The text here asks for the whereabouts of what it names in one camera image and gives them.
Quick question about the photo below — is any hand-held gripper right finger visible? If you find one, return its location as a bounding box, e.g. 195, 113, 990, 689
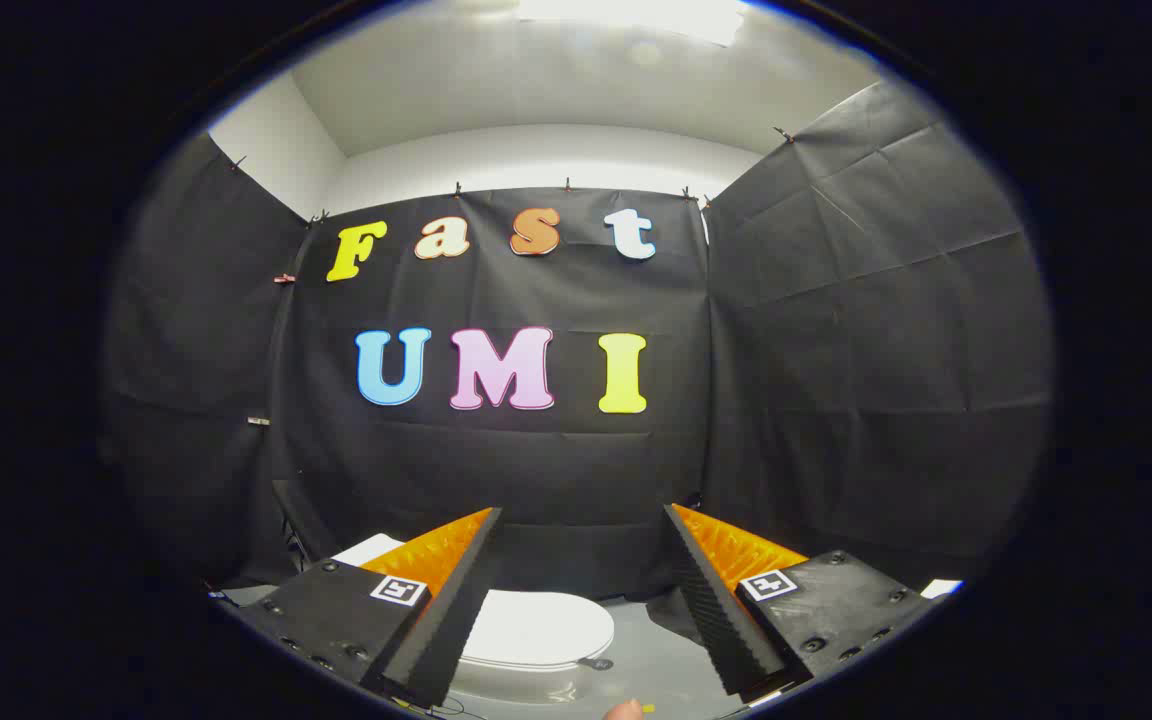
663, 503, 927, 701

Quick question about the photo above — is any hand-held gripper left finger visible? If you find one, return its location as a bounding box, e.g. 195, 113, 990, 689
211, 507, 504, 711

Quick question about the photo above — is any white toilet tank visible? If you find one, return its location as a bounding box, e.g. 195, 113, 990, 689
333, 533, 407, 571

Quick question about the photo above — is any black backdrop cloth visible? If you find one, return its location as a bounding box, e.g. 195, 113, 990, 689
101, 80, 1055, 601

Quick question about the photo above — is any row of black cloth clips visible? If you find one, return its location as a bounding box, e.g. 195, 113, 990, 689
229, 125, 797, 226

